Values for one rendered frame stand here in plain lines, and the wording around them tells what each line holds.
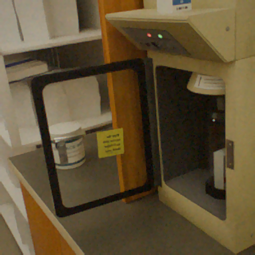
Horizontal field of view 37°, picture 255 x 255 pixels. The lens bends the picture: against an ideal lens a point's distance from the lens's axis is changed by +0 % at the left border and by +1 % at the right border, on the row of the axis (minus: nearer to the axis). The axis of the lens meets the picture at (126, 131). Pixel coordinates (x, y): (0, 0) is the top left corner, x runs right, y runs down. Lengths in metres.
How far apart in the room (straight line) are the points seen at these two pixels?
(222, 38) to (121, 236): 0.59
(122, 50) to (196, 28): 0.38
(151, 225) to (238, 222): 0.26
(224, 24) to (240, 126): 0.22
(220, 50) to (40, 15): 1.27
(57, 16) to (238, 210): 1.44
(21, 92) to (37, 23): 0.37
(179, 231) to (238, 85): 0.45
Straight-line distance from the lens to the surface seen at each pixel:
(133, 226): 1.11
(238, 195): 0.92
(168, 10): 0.81
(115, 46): 1.06
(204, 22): 0.74
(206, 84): 0.92
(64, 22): 2.08
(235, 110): 0.83
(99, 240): 1.07
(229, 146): 0.87
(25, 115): 2.07
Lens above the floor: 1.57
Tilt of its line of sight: 21 degrees down
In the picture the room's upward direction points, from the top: 6 degrees counter-clockwise
